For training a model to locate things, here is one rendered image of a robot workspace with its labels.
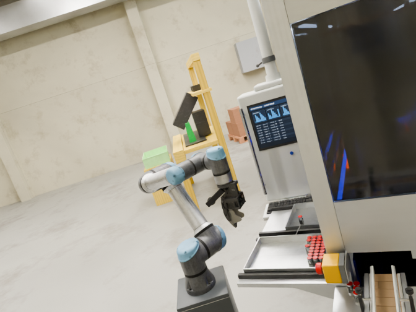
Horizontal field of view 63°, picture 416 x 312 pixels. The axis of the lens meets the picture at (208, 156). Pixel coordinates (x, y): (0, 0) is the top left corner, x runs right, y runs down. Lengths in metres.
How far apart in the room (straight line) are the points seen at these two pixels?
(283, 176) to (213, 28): 8.04
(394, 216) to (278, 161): 1.18
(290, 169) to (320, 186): 1.11
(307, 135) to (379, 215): 0.34
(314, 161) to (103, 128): 9.33
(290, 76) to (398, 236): 0.62
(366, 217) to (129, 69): 9.19
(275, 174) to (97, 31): 8.53
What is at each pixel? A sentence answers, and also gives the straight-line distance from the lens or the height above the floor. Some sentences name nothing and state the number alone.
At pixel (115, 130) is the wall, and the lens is 10.19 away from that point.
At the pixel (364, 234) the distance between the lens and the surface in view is 1.27.
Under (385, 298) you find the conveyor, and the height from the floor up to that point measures 0.93.
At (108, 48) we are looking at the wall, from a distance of 10.17.
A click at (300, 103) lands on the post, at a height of 1.56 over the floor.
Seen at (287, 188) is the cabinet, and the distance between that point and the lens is 2.35.
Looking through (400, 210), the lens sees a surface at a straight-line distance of 1.23.
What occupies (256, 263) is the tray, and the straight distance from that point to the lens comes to 1.62.
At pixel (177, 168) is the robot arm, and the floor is 1.42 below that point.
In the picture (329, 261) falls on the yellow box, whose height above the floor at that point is 1.03.
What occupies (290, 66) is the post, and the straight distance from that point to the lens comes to 1.11.
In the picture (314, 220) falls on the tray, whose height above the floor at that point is 0.88.
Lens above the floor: 1.73
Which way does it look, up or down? 12 degrees down
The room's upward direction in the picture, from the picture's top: 18 degrees counter-clockwise
